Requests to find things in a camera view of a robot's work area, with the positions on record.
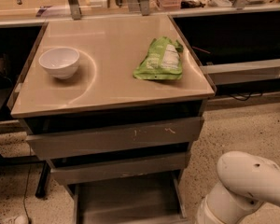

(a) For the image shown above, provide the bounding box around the grey bottom drawer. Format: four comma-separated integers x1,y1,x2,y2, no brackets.
73,172,189,224

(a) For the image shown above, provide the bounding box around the grey drawer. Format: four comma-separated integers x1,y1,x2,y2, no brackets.
26,117,204,160
73,172,189,224
51,152,189,185

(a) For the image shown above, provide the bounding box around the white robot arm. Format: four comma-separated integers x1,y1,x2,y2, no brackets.
195,151,280,224

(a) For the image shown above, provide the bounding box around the grey drawer cabinet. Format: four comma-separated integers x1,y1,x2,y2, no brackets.
7,14,217,224

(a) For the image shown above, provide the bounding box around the grey top drawer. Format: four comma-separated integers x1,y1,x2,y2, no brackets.
26,117,204,160

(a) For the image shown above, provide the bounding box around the grey middle drawer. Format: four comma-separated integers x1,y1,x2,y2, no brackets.
51,152,189,185

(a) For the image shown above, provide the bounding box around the green snack bag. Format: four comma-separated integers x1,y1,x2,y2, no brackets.
133,36,184,80

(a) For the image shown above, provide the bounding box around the white ceramic bowl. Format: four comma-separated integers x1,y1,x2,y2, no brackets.
38,47,80,79

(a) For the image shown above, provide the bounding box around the black table leg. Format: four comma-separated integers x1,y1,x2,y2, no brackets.
35,162,50,199

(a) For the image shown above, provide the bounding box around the white sneaker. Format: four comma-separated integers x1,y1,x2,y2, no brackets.
3,215,29,224

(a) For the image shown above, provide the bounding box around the grey side bench rail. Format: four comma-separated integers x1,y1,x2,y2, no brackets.
201,59,280,85

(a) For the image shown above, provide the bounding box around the grey metal shelf bracket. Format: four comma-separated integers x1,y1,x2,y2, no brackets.
67,0,82,20

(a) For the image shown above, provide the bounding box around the black floor cable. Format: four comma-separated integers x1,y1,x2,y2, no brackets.
22,163,33,224

